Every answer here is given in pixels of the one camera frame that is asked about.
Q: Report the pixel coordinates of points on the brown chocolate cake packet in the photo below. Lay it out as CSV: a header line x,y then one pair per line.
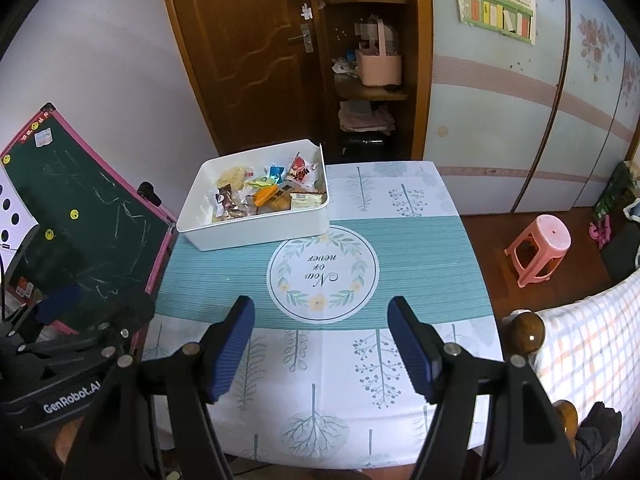
x,y
224,199

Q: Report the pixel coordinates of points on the white door hook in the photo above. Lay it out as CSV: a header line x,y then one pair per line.
x,y
306,10

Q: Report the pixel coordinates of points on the checkered bed blanket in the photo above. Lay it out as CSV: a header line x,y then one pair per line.
x,y
590,350

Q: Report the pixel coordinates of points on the white blue bag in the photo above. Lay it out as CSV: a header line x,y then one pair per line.
x,y
634,209

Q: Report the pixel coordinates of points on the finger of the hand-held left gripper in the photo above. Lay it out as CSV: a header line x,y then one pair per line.
x,y
130,312
57,305

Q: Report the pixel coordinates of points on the small shelf clutter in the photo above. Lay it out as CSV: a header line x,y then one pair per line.
x,y
344,66

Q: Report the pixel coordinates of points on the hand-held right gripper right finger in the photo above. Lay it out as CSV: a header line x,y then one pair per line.
x,y
415,345

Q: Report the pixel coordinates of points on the clear nut mix packet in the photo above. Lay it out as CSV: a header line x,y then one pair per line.
x,y
240,212

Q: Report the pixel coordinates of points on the blue white snack packet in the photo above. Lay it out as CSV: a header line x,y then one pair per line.
x,y
275,173

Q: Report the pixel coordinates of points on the pink framed chalkboard easel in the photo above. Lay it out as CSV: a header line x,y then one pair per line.
x,y
90,220

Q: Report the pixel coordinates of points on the wooden corner shelf unit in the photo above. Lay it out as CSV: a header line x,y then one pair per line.
x,y
417,85

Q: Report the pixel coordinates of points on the folded cloths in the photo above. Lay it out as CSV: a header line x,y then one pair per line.
x,y
365,116

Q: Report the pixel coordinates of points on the wall poster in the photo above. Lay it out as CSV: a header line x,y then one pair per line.
x,y
495,0

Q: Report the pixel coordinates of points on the dark padded jacket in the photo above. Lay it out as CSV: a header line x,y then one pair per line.
x,y
600,440

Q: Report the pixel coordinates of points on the red apple print packet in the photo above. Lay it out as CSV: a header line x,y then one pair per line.
x,y
301,170

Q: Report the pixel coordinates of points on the white plastic bin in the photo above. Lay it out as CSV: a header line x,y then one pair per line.
x,y
250,232

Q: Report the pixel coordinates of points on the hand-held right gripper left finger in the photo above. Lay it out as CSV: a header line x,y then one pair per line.
x,y
230,345

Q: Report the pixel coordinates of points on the white board with black dots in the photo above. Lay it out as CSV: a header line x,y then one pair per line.
x,y
15,210

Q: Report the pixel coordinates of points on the wooden bedpost knob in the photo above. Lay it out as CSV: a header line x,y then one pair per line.
x,y
525,335
567,420

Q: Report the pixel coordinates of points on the green snack packet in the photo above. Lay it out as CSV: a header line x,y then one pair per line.
x,y
259,182

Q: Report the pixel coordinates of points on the orange white snack packet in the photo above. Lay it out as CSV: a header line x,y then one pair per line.
x,y
266,195

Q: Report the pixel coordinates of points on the round biscuit packet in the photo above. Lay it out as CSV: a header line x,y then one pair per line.
x,y
279,204

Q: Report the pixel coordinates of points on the pink plastic toy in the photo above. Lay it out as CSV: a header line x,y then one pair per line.
x,y
601,232

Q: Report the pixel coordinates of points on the floral sliding wardrobe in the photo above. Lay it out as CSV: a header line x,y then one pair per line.
x,y
500,135

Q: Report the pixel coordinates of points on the red white snack packet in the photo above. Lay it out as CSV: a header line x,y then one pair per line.
x,y
306,200

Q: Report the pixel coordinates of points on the large yellow rice cake packet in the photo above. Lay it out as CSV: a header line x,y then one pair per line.
x,y
232,176

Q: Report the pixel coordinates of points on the pink plastic stool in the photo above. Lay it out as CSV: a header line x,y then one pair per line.
x,y
547,237

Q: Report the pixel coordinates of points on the brown wooden door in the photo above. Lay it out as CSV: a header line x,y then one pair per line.
x,y
240,60

